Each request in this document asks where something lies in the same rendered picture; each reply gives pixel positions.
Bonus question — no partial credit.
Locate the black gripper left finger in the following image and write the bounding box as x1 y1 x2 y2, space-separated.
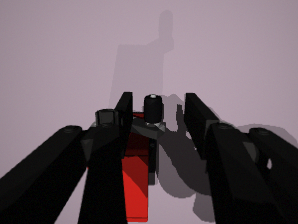
0 92 133 224

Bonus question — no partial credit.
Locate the red pencil sharpener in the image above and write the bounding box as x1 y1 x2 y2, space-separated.
122 94 165 222

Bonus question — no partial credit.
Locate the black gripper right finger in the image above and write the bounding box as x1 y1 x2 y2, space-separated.
184 93 298 224

